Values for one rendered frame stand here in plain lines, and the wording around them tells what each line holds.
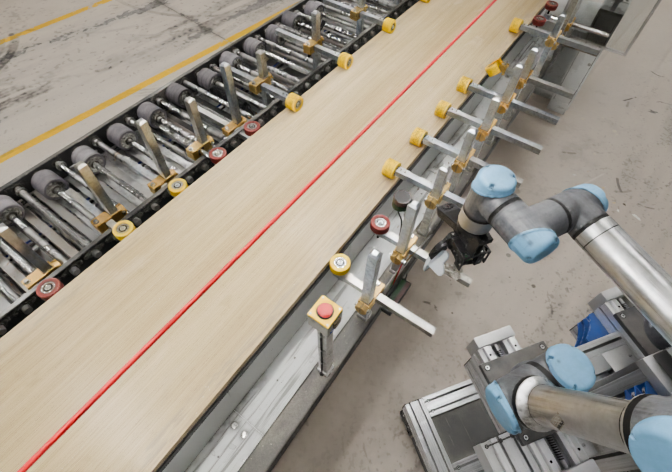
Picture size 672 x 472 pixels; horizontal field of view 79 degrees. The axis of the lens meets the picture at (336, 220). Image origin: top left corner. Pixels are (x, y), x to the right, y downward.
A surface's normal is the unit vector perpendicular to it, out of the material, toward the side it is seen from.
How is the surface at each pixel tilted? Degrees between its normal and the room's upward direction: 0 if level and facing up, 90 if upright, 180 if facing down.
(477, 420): 0
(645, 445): 83
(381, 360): 0
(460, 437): 0
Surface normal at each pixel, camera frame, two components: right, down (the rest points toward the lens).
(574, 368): 0.14, -0.63
